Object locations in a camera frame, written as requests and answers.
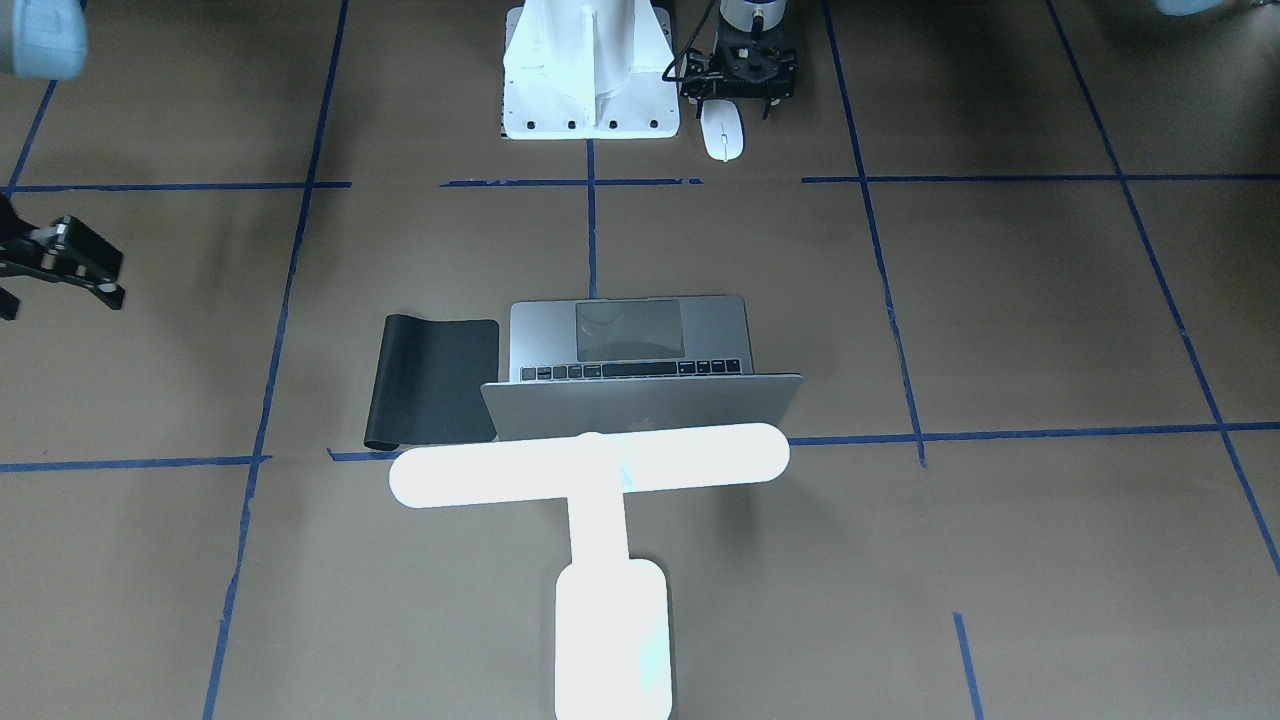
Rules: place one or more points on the white camera pole stand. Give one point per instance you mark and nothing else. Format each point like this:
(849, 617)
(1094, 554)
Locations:
(588, 69)

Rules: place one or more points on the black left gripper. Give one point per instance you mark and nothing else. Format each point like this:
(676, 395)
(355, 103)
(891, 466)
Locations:
(703, 80)

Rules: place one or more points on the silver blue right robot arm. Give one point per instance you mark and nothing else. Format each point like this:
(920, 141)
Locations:
(48, 40)

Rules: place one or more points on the black mouse pad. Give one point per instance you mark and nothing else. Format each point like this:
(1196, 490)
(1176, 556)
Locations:
(427, 388)

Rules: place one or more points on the white desk lamp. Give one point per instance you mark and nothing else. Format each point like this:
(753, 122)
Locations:
(612, 647)

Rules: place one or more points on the white computer mouse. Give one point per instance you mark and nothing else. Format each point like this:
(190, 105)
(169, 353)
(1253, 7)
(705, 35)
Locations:
(721, 129)

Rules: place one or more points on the grey laptop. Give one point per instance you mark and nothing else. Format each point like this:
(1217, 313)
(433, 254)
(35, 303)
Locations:
(622, 365)

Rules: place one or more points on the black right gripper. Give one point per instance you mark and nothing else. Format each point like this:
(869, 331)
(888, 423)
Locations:
(62, 258)

